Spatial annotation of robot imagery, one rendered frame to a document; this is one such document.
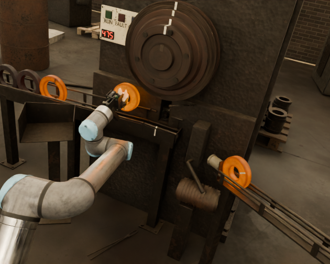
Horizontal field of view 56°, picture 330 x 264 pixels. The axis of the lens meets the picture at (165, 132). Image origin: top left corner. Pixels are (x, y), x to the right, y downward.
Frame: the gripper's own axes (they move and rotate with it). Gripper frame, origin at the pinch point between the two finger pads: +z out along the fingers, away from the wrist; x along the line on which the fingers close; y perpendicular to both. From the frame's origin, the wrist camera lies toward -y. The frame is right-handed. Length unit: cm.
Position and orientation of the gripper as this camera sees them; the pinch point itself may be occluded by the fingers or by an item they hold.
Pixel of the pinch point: (126, 94)
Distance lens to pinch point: 169.4
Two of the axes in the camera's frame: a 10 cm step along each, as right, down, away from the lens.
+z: 4.2, -6.2, 6.7
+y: 0.4, -7.2, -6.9
